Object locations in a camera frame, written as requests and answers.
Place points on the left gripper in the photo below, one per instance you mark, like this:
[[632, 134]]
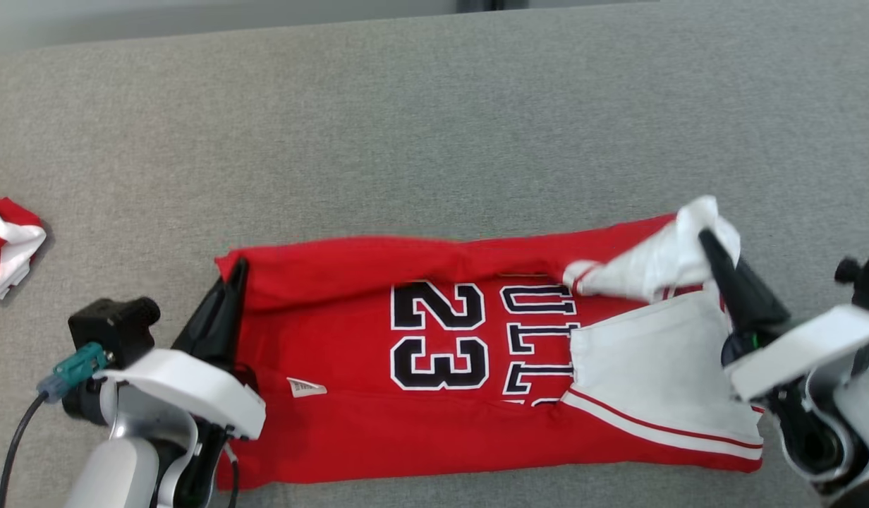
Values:
[[195, 384]]

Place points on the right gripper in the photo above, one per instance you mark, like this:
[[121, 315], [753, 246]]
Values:
[[801, 349]]

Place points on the red jersey with white sleeves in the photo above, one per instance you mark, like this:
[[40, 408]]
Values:
[[350, 437]]

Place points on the red shorts with white trim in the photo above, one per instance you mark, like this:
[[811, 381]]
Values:
[[8, 212]]

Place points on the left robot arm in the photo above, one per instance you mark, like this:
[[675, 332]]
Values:
[[110, 480]]

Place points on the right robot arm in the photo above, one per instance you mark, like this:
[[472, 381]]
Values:
[[865, 423]]

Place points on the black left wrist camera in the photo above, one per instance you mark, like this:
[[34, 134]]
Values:
[[113, 328]]

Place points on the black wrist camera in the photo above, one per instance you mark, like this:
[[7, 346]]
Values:
[[865, 282], [113, 328]]

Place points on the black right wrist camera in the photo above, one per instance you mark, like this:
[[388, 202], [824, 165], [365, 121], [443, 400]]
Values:
[[865, 282]]

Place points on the teal left camera connector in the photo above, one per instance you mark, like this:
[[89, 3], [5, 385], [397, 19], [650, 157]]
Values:
[[75, 370]]

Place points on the grey metal post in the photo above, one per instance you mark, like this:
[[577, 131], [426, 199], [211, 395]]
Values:
[[491, 5]]

